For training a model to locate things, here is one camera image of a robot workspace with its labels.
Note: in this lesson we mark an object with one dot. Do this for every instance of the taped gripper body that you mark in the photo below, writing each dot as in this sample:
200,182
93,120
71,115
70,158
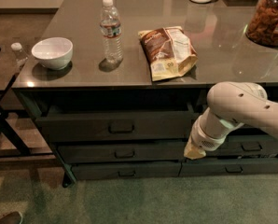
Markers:
203,139

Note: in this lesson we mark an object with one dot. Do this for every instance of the grey drawer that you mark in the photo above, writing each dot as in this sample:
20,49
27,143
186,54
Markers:
229,167
117,125
161,150
236,145
98,171

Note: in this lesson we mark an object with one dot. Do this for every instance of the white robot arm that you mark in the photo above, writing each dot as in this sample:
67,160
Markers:
230,106

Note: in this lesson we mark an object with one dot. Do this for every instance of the grey drawer cabinet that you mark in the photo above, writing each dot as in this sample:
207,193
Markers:
124,103

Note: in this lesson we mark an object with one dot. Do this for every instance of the brown yellow snack bag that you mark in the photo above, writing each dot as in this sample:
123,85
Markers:
169,52

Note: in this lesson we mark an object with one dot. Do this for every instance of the black caster wheel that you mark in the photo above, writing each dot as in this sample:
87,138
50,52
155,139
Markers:
66,181

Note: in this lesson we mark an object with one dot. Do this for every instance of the clear plastic water bottle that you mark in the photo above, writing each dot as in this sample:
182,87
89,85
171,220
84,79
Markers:
111,31

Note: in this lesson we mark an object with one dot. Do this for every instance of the jar of nuts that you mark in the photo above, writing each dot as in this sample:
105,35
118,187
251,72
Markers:
263,27

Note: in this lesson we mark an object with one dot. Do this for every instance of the white ceramic bowl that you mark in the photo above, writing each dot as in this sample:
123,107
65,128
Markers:
53,53

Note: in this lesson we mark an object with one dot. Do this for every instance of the black side table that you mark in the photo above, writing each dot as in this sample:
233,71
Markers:
7,130

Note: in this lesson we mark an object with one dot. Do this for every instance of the shoe with white sole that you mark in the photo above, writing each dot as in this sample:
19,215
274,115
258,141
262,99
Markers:
11,218

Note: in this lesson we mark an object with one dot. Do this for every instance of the small bottle white cap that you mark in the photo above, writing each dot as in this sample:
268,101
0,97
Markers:
20,54

